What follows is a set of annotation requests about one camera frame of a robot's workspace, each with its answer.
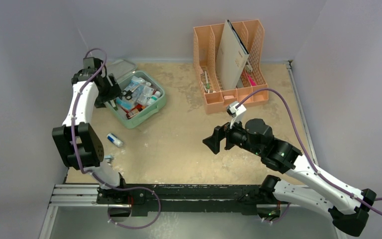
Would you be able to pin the small white blue tube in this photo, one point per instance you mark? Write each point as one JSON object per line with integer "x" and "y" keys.
{"x": 115, "y": 140}

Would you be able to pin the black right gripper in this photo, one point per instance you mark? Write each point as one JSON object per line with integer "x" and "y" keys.
{"x": 227, "y": 138}

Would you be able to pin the blue white stapler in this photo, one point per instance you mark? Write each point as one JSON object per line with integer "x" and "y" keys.
{"x": 109, "y": 159}

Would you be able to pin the blue wet wipes pack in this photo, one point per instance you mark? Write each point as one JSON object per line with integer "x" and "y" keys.
{"x": 134, "y": 85}

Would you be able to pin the pink item in organizer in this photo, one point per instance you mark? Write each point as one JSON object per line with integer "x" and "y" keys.
{"x": 250, "y": 79}

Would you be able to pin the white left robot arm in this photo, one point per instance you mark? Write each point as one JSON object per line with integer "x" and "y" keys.
{"x": 77, "y": 142}

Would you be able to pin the black handled scissors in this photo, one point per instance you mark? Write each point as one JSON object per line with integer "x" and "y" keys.
{"x": 127, "y": 94}

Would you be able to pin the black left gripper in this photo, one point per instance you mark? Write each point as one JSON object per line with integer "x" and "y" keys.
{"x": 114, "y": 92}

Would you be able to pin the clear bag alcohol pads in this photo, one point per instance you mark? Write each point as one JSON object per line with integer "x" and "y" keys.
{"x": 145, "y": 93}

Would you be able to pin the brown bottle orange cap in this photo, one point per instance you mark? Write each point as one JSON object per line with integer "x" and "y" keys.
{"x": 134, "y": 112}

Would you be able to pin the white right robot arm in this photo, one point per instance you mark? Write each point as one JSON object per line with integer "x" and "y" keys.
{"x": 347, "y": 207}

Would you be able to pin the small white bottle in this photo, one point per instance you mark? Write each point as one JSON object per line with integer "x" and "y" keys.
{"x": 153, "y": 98}

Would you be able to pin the peach desk file organizer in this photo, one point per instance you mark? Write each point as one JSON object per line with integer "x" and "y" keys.
{"x": 206, "y": 41}

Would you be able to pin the beige folder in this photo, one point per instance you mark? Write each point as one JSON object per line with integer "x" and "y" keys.
{"x": 231, "y": 57}

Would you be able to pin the green medicine case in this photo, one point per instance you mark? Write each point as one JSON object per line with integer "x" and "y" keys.
{"x": 123, "y": 71}

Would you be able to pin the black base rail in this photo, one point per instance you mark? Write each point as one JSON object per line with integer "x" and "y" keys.
{"x": 141, "y": 199}

